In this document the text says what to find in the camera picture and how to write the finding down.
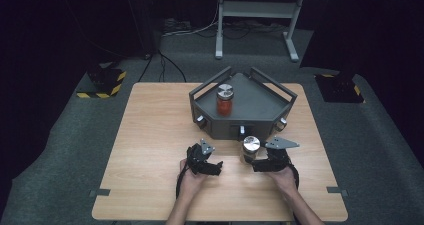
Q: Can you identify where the grey tape strip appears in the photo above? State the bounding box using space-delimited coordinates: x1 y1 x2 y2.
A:
326 186 349 197
88 188 111 198

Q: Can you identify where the right hand-held gripper black cable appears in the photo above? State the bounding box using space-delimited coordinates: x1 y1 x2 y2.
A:
289 163 301 190

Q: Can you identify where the black floor cable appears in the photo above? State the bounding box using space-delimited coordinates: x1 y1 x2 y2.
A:
137 49 188 84

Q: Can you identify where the grey metal stand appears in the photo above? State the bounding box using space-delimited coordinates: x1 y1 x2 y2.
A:
214 0 310 63

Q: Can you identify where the white floor cable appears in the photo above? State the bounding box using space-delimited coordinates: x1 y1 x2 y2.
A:
162 0 220 38

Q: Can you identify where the person's left hand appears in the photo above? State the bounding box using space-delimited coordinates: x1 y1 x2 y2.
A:
178 158 210 200

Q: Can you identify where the hand-held gripper black cable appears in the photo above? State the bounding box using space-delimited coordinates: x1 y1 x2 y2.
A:
289 163 301 190
175 166 190 200

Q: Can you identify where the dark curtain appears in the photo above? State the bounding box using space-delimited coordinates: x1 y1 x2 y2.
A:
0 0 158 86
299 0 424 76

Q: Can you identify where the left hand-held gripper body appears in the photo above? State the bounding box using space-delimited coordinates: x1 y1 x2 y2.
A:
185 138 216 177

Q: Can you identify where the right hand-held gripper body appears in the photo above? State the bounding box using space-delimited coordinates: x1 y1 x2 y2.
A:
264 136 301 173

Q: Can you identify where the black yellow striped base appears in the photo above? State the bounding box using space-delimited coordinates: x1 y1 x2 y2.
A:
314 72 366 105
76 62 128 100

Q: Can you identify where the red sauce jar silver lid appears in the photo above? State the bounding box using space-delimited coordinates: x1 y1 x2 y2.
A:
215 83 235 117

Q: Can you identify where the brown sauce jar silver lid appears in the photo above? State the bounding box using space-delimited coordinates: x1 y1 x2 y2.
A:
241 135 262 165

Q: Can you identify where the dark grey corner rack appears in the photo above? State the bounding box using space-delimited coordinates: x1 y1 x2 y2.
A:
188 65 299 142

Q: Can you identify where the person's right hand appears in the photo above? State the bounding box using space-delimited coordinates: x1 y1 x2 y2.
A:
270 165 300 199

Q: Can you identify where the left hand-held gripper black cable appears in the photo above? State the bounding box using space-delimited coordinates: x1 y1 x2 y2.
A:
175 166 190 200

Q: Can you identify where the power strip with plugs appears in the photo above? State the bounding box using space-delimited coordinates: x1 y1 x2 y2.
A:
162 17 194 33

